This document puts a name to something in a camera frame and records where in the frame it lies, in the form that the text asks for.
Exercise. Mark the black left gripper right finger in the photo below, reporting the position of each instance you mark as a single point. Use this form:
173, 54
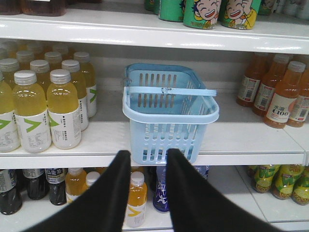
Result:
196, 206

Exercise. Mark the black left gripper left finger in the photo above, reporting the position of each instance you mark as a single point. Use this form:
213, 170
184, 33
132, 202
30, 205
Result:
101, 208

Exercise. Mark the light blue plastic basket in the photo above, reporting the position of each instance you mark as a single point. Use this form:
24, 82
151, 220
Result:
168, 106

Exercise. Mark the orange vitamin drink bottle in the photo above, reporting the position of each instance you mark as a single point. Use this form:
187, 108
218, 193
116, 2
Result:
75, 181
91, 178
136, 204

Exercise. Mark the blue sports drink bottle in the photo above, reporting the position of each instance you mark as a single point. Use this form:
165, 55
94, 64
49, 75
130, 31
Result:
160, 200

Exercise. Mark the dark tea bottle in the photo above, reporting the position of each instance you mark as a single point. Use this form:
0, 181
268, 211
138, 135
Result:
10, 197
36, 183

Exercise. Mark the yellow lemon tea bottle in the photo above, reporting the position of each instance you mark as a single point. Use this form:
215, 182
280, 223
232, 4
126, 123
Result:
284, 183
263, 177
300, 193

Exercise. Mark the pale yellow drink bottle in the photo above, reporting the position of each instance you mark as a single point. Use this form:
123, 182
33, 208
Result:
63, 110
31, 112

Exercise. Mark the white store shelving unit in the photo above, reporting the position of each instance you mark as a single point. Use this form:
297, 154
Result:
119, 34

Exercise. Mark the orange juice bottle front left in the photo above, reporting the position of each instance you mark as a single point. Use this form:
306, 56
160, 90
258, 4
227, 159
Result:
285, 95

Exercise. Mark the orange juice bottle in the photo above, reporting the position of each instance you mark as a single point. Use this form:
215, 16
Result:
285, 95
267, 87

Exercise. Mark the orange juice bottle front middle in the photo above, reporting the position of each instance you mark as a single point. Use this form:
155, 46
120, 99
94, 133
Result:
267, 87

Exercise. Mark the green cartoon drink can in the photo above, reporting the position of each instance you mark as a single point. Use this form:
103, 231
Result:
239, 14
201, 14

